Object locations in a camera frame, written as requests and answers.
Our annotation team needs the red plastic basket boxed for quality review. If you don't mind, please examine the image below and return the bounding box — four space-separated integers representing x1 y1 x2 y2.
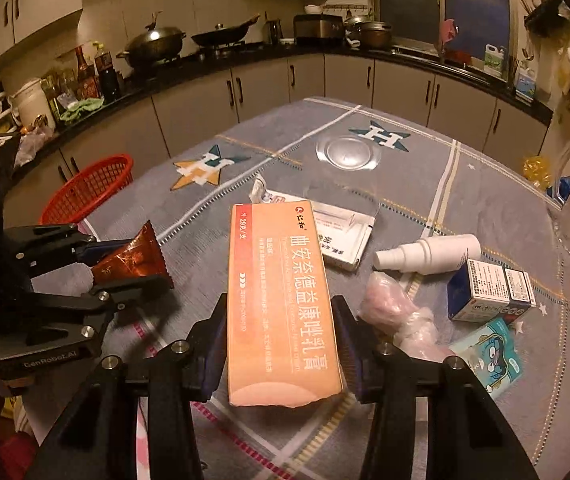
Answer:
38 154 134 226

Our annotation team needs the crumpled clear plastic bag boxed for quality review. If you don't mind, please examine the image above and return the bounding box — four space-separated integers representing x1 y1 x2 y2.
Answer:
358 272 454 363

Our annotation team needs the orange ointment box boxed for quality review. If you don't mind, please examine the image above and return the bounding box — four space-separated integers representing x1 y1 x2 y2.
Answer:
227 200 343 408

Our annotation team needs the green detergent jug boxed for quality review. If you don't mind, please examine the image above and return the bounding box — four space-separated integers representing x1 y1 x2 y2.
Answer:
483 44 505 78

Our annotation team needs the lidded steel wok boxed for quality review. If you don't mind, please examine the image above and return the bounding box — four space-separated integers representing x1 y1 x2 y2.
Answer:
116 11 186 70

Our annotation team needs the black frying pan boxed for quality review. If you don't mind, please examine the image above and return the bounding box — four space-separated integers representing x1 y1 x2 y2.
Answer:
190 14 260 49

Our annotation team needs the white medicine box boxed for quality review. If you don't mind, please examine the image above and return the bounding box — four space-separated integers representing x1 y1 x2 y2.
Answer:
248 174 375 272

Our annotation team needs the dark sauce bottle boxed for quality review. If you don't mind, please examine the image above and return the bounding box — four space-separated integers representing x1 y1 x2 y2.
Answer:
93 41 121 104

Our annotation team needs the blue white small carton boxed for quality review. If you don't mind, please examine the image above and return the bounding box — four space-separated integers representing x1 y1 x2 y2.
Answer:
448 259 536 325

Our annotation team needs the green dishcloth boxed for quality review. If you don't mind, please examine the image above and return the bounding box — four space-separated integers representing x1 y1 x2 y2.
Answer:
60 98 105 126

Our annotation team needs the red snack packet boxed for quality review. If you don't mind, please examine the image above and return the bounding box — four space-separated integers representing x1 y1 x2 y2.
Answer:
92 220 174 288

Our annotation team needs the grey patterned tablecloth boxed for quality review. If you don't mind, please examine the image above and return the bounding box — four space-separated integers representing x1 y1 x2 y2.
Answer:
81 98 570 479

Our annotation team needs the white spray bottle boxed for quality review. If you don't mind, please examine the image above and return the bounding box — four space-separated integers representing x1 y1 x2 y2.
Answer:
374 234 481 275

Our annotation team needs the steel stockpot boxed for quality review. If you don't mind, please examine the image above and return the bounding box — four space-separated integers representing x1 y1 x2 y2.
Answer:
343 16 393 50

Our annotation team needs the clear plastic lid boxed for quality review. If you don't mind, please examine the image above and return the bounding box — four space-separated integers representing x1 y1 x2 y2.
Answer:
316 134 381 171

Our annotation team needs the light blue tissue pack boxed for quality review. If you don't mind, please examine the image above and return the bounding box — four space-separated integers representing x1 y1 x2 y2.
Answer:
450 318 524 399

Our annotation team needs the blue white detergent bottle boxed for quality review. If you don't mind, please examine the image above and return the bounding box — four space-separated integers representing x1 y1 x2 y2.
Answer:
515 65 536 102

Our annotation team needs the white ceramic jar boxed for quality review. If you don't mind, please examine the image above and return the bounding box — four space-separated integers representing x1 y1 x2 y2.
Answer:
10 78 56 130

